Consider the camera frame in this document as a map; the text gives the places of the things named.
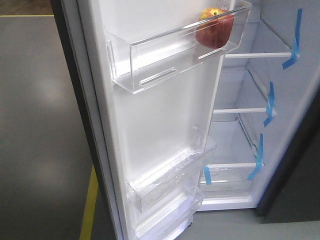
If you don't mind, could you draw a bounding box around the red yellow apple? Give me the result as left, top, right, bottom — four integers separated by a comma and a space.
195, 14, 235, 49

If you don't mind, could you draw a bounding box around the open fridge door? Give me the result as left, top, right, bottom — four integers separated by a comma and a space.
49, 0, 237, 240

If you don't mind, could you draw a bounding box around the lower glass fridge shelf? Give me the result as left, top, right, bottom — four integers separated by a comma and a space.
208, 113, 264, 167

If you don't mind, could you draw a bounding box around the glass fridge shelf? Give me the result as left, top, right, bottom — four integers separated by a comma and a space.
208, 113, 264, 167
213, 70, 276, 117
224, 20, 292, 60

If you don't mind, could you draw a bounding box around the middle glass fridge shelf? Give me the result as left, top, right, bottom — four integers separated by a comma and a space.
213, 70, 276, 117

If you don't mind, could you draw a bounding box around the dark grey fridge body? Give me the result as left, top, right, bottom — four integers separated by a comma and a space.
200, 0, 320, 223

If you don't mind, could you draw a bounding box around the upper glass fridge shelf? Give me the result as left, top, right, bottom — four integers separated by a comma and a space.
224, 20, 292, 60

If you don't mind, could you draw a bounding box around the upper clear door bin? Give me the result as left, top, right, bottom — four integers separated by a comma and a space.
106, 0, 252, 94

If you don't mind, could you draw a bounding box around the clear door bin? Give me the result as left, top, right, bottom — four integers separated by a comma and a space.
106, 0, 252, 94
126, 126, 216, 213
132, 180, 204, 240

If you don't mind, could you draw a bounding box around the middle clear door bin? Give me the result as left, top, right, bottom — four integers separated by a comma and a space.
126, 126, 216, 213

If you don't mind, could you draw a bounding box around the clear crisper drawer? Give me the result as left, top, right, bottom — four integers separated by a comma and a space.
200, 165, 254, 198

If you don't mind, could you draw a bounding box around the lower clear door bin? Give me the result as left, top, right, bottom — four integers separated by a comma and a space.
132, 180, 204, 240

